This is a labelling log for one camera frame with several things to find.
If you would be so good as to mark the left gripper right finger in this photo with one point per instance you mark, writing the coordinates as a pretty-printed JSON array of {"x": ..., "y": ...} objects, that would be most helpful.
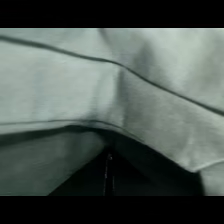
[{"x": 130, "y": 181}]

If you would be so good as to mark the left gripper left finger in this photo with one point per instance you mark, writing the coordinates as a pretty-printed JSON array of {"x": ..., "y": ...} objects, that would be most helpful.
[{"x": 90, "y": 180}]

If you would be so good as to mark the dark grey garment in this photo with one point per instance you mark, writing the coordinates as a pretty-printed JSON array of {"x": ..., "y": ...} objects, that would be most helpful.
[{"x": 83, "y": 83}]

